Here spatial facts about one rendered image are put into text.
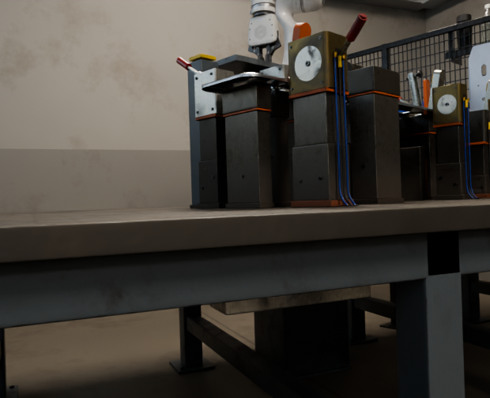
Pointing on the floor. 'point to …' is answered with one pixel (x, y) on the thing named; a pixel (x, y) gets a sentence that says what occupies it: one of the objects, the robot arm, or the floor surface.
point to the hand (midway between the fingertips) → (265, 61)
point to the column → (305, 338)
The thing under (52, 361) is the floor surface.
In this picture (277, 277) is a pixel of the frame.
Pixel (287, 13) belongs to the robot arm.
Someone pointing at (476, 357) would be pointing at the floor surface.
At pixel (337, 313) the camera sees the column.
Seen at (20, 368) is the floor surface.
